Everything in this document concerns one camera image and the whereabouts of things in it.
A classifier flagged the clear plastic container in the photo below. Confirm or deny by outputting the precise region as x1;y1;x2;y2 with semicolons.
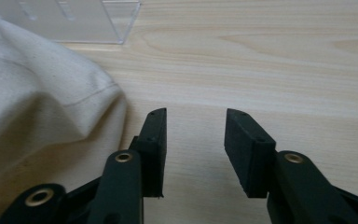
0;0;143;45

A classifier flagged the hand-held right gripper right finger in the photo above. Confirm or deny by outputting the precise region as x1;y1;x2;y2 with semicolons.
224;107;358;224

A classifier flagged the cream canvas cloth bag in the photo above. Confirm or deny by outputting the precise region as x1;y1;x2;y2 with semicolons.
0;13;129;222

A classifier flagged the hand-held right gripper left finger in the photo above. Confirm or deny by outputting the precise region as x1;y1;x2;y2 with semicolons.
88;107;168;224

